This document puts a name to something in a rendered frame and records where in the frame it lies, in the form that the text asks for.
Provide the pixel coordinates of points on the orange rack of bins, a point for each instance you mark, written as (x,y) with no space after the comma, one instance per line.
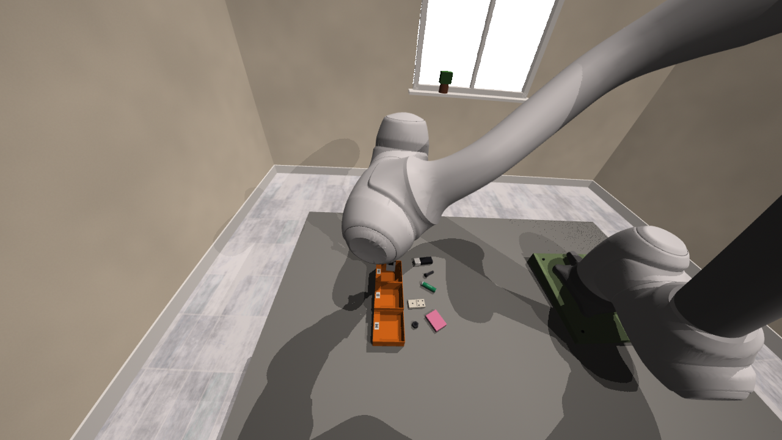
(388,325)

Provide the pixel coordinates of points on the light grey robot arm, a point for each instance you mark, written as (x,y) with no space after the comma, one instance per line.
(698,338)

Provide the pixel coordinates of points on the pink rectangular block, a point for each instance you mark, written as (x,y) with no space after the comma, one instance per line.
(435,320)

